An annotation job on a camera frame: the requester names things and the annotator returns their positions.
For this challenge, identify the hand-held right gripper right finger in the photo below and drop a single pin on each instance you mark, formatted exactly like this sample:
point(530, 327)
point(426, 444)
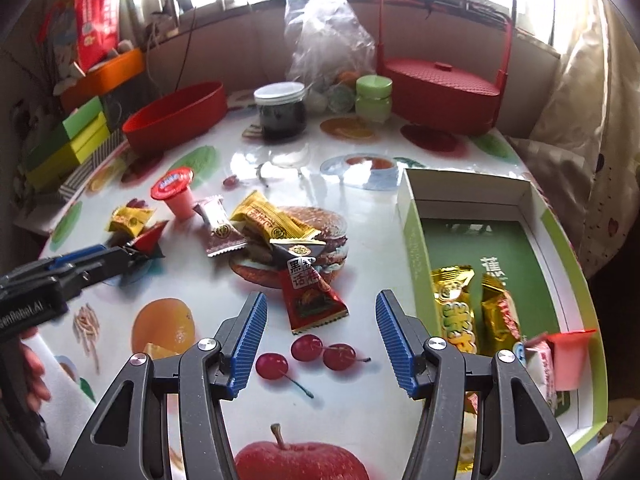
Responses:
point(395, 345)

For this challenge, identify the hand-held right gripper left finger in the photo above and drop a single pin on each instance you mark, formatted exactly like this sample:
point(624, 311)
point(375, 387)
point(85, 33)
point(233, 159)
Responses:
point(247, 345)

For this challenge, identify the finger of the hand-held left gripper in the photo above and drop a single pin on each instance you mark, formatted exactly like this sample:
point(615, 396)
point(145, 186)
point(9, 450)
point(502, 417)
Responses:
point(75, 259)
point(107, 267)

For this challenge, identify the small yellow candy packet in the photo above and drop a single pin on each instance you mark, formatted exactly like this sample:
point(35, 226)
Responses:
point(131, 219)

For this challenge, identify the pink jelly cup red lid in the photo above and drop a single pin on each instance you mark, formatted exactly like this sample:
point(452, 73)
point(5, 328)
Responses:
point(172, 182)

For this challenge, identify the green cardboard box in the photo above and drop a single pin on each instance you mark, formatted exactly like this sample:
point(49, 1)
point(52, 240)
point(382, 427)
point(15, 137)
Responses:
point(450, 245)

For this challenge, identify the white red nougat candy packet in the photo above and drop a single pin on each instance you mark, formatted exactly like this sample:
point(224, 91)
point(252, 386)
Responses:
point(220, 230)

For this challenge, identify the yellow peanut candy packet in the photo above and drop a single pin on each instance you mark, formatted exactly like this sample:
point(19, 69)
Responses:
point(280, 227)
point(252, 205)

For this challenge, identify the person's left hand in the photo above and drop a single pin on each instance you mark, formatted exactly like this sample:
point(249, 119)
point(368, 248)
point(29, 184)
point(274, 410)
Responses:
point(34, 365)

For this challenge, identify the black white striped box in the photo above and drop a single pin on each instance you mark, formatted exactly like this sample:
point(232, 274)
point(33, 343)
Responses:
point(80, 180)

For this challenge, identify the yellow-green box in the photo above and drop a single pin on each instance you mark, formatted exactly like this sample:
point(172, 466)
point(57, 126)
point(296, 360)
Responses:
point(90, 142)

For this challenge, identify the red oval bowl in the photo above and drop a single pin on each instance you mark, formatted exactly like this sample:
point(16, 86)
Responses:
point(170, 115)

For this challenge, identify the dark jar white lid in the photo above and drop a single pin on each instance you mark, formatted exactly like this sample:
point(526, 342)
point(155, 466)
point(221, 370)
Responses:
point(280, 115)

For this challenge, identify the large red snack bag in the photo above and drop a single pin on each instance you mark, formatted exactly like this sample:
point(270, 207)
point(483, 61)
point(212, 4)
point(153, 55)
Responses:
point(97, 15)

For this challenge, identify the small green jar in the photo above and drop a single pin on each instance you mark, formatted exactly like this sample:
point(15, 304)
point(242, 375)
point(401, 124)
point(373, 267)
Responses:
point(374, 95)

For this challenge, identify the cream patterned curtain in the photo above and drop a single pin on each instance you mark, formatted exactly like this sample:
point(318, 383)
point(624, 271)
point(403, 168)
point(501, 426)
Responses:
point(575, 110)

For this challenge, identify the clear plastic bag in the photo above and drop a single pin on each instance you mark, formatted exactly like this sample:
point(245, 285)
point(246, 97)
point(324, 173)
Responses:
point(325, 40)

